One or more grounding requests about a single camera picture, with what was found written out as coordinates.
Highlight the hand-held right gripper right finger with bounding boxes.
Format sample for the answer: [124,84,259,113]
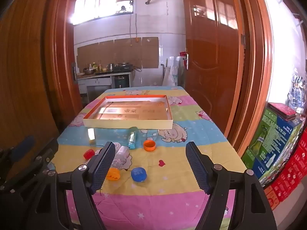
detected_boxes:
[186,141,278,230]

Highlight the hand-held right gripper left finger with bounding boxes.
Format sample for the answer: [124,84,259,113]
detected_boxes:
[56,141,116,230]

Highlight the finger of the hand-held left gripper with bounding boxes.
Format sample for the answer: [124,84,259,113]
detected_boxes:
[0,138,59,192]
[0,136,35,167]

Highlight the orange bottle cap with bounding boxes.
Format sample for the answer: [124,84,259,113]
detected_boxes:
[106,168,120,181]
[143,140,156,152]

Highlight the floral clear rectangular case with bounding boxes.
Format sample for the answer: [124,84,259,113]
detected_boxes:
[111,146,130,170]

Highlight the small glossy rectangular box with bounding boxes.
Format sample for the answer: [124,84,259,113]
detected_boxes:
[87,127,97,145]

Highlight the blue bottle cap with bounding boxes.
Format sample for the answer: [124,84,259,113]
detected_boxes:
[131,167,147,182]

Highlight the small cyan bottle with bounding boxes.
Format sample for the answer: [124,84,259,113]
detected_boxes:
[127,126,139,149]

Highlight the shallow cardboard tray orange rim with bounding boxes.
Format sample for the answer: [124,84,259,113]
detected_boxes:
[83,95,173,130]

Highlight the cartoon sheep printed tablecloth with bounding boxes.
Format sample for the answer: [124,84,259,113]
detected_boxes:
[51,86,248,230]

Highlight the green beer carton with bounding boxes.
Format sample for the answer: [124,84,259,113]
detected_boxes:
[241,108,303,188]

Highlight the grey kitchen counter cabinet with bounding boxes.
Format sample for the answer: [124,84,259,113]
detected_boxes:
[76,71,133,101]

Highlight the dark green gas canister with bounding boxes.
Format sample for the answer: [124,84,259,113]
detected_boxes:
[115,75,128,89]

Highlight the brown wooden door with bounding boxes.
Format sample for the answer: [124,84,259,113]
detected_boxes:
[181,0,247,149]

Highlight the red cartons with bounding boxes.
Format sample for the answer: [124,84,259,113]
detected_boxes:
[263,129,307,209]

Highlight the white sacks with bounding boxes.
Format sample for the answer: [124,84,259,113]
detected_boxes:
[163,56,183,87]

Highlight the black gas stove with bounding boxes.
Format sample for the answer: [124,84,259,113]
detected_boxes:
[113,62,131,72]

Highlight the flat red box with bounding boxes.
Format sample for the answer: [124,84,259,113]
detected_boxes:
[267,102,298,122]

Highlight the pack of plastic bottles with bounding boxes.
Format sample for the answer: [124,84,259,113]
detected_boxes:
[287,73,307,116]

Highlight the window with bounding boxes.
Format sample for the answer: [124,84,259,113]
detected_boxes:
[73,0,134,26]

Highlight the wooden door frame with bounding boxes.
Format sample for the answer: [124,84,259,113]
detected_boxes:
[44,0,274,154]

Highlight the cardboard sheets on wall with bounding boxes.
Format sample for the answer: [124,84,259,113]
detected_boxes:
[76,37,160,72]

